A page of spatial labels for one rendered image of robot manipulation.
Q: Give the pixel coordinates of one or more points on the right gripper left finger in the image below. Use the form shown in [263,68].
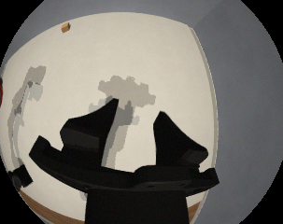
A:
[84,138]

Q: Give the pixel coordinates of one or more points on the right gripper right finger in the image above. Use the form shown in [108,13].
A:
[173,147]

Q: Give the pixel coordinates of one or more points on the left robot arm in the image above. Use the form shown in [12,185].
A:
[20,178]

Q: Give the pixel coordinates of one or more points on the small tan cube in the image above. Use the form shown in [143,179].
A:
[66,27]

